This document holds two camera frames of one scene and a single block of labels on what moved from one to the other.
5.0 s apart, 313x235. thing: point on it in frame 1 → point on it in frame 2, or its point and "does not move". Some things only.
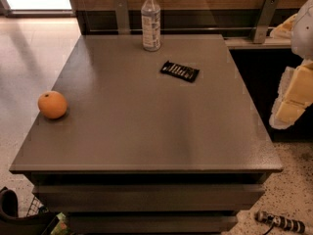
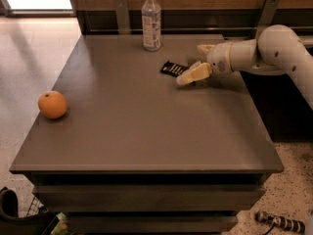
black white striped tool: [280, 220] does not move
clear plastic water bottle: [151, 16] does not move
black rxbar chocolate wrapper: [180, 70] does not move
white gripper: [303, 33] → [219, 60]
